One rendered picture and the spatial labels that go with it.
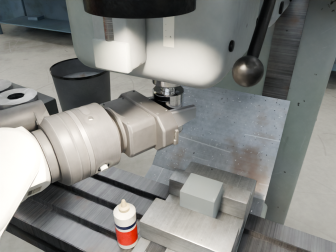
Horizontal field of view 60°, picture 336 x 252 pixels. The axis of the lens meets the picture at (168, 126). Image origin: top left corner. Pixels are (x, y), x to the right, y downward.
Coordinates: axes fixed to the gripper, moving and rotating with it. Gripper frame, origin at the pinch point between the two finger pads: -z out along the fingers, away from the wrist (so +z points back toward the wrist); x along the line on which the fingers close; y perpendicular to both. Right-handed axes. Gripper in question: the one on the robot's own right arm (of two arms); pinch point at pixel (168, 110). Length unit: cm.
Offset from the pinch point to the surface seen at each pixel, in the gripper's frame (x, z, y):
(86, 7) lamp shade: -13.2, 17.1, -18.1
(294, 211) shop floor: 20, -121, 122
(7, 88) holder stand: 43.4, 14.5, 7.6
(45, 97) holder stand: 35.2, 8.4, 8.7
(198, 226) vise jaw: -9.6, 1.4, 16.4
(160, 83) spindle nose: -1.0, 2.2, -5.3
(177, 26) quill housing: -8.7, 6.0, -14.7
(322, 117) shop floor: 68, -254, 121
